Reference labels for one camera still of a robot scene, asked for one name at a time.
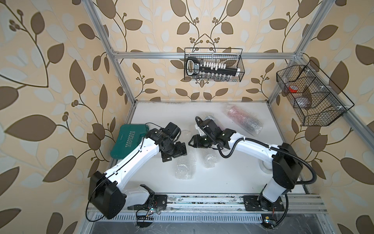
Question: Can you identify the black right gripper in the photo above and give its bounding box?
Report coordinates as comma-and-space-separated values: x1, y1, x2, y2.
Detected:
188, 134, 215, 148

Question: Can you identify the clear ribbed glass vase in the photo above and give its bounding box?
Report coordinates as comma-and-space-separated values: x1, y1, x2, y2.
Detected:
174, 155, 197, 180

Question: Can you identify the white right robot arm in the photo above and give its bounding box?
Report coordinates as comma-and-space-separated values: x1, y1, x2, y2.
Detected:
189, 133, 317, 203

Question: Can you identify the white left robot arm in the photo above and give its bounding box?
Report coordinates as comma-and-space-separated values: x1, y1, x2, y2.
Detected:
88, 138, 187, 219

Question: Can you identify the pink vase in bubble wrap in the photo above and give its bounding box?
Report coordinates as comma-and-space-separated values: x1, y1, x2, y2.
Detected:
225, 105, 264, 137

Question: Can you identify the green tool case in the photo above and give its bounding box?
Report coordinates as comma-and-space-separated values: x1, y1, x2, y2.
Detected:
110, 124, 149, 160

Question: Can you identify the black socket set holder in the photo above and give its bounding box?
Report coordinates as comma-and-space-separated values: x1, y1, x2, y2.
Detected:
184, 57, 243, 77

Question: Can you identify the red tape roll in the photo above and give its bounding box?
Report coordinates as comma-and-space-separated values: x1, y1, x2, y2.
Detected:
288, 85, 299, 93

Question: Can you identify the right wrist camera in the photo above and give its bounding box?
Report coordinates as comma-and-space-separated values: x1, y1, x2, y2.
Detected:
199, 119, 236, 146

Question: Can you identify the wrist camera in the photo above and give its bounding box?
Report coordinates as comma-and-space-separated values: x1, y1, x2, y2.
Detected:
199, 119, 236, 146
161, 122, 181, 142

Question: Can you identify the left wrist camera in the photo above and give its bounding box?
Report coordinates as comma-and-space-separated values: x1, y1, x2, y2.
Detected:
161, 122, 181, 142

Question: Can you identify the back wire basket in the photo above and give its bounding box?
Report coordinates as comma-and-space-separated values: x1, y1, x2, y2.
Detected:
184, 47, 245, 82

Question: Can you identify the wire basket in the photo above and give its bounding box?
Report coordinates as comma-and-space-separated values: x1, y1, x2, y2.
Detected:
184, 47, 245, 82
276, 60, 355, 127

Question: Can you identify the black corrugated cable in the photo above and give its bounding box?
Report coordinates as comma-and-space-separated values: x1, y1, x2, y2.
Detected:
195, 116, 318, 185

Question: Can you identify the right wire basket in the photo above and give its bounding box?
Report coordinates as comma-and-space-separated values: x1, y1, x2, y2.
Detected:
276, 60, 355, 127

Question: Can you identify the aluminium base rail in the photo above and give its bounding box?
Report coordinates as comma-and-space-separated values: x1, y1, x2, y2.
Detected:
110, 193, 328, 224

